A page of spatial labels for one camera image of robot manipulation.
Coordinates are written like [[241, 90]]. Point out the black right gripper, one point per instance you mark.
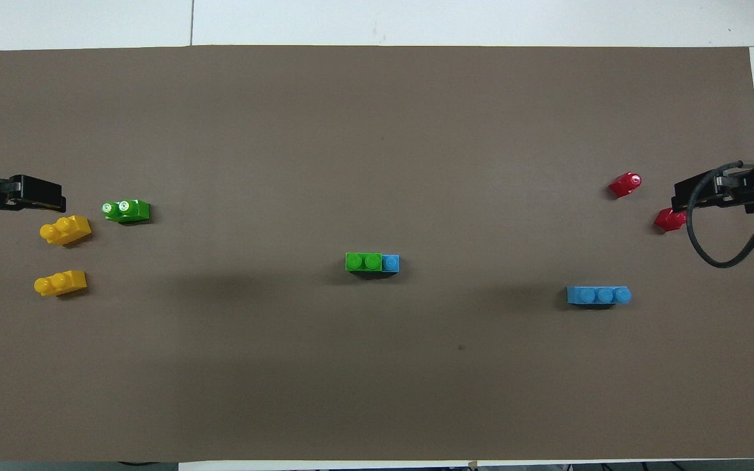
[[743, 191]]

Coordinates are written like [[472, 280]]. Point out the blue three-stud toy brick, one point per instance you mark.
[[596, 296], [391, 263]]

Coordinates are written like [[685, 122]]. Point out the plain green toy brick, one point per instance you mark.
[[364, 261]]

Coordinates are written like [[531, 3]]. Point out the red one-stud toy brick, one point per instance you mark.
[[624, 186], [668, 221]]

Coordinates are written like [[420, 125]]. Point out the yellow toy brick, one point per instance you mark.
[[66, 282], [69, 232]]

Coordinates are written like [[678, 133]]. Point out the green brick with white stickers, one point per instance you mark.
[[131, 212]]

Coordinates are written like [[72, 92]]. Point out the brown table mat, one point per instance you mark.
[[351, 163]]

